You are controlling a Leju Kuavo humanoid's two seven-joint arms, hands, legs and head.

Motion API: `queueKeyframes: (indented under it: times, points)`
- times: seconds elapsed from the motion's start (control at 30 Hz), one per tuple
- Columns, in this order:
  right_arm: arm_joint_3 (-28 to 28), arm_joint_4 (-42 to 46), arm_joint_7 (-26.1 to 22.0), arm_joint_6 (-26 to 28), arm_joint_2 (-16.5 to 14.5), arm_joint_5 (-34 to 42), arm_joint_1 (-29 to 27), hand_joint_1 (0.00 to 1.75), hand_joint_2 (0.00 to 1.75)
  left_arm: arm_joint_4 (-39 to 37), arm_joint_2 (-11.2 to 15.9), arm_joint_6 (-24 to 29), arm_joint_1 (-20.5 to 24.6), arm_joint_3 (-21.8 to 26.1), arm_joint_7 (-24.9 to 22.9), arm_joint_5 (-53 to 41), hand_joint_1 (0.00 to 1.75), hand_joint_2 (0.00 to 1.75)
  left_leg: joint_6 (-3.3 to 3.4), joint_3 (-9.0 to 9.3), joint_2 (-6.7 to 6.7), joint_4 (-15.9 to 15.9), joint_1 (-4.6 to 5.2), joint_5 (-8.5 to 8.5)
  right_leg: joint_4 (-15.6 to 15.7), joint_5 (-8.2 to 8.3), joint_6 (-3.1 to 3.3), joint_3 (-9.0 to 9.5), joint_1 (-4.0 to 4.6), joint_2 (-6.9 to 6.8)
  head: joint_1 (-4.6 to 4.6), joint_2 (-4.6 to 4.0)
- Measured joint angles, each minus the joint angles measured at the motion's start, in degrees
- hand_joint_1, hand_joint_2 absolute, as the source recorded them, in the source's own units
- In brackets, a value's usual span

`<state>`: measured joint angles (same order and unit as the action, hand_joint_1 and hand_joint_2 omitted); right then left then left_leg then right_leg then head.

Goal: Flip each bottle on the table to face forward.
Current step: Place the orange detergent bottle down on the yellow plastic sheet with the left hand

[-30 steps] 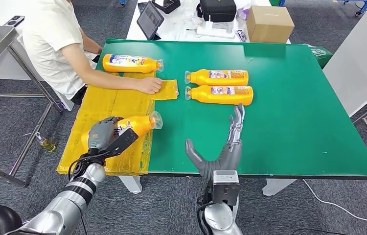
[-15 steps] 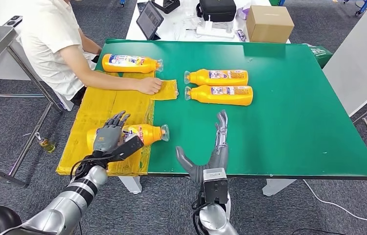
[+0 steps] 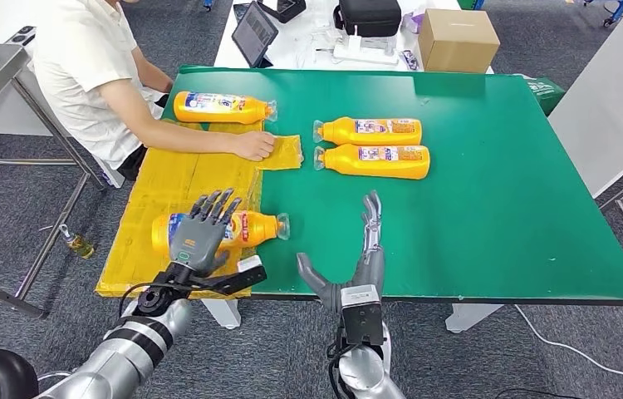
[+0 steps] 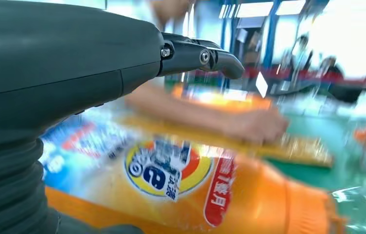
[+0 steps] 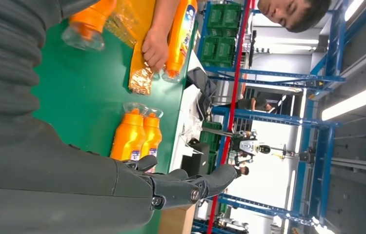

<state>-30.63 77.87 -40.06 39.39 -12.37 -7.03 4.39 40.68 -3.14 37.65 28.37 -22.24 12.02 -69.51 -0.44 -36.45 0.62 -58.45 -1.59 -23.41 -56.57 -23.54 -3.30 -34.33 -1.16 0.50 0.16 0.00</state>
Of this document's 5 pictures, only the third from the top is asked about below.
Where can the white table foot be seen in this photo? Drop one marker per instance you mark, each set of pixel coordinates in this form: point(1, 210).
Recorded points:
point(223, 314)
point(471, 318)

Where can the person's right forearm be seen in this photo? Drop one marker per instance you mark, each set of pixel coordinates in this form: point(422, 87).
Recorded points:
point(190, 137)

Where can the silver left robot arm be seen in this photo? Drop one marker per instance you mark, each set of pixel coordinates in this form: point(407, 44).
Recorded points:
point(124, 344)

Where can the orange detergent bottle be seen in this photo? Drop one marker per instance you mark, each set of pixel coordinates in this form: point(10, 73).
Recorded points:
point(256, 228)
point(223, 114)
point(344, 162)
point(344, 132)

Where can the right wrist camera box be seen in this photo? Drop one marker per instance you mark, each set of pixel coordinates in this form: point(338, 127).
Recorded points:
point(361, 316)

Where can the dark tablet on stand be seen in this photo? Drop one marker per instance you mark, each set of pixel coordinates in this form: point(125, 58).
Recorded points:
point(255, 32)

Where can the white power strip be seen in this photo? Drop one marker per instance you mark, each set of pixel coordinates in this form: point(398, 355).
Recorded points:
point(365, 55)

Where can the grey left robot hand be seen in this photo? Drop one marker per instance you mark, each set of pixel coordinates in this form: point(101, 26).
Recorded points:
point(198, 245)

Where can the black device box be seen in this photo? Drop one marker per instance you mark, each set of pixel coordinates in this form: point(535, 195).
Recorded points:
point(286, 9)

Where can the purple snack packet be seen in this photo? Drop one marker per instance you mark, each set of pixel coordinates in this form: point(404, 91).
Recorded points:
point(409, 60)

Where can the blue metal cart frame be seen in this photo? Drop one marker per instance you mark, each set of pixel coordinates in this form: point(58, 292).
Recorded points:
point(617, 10)

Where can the white chair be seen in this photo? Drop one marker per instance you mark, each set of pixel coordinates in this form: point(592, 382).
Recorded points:
point(110, 177)

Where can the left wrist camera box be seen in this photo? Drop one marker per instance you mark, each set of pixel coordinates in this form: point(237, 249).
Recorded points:
point(245, 278)

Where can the person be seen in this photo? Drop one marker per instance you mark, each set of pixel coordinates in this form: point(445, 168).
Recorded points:
point(86, 66)

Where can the yellow taped cardboard sheet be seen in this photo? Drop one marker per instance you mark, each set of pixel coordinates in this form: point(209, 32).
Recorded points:
point(179, 182)

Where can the black carry case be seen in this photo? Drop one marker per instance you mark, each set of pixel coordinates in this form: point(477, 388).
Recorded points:
point(369, 15)

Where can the pale plastic bag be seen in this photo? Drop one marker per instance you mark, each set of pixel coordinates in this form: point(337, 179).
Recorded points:
point(413, 21)

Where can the small yellow-green bottle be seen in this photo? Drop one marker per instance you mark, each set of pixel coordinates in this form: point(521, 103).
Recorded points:
point(80, 246)

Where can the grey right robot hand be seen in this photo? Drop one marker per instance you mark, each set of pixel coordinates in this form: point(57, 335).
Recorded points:
point(369, 270)

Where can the green bag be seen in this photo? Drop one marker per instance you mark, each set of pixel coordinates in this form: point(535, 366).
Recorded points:
point(545, 93)

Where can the person's right hand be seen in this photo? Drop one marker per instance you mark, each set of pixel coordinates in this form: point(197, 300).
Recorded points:
point(255, 146)

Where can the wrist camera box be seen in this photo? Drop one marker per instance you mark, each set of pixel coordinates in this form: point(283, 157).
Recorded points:
point(361, 316)
point(245, 278)

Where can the white table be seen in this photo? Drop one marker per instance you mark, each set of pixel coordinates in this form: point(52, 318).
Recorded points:
point(295, 53)

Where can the brown cardboard box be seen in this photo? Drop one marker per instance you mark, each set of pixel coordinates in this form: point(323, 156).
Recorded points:
point(455, 42)

